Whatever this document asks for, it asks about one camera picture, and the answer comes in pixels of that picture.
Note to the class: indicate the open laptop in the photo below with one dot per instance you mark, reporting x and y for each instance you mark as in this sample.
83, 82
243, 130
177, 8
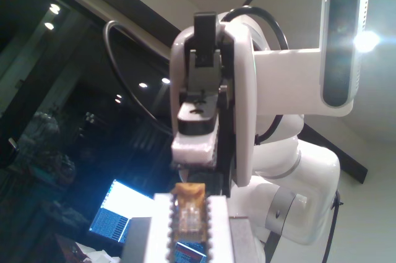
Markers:
117, 213

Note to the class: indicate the gripper camera bar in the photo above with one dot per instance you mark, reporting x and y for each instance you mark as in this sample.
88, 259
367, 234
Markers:
340, 43

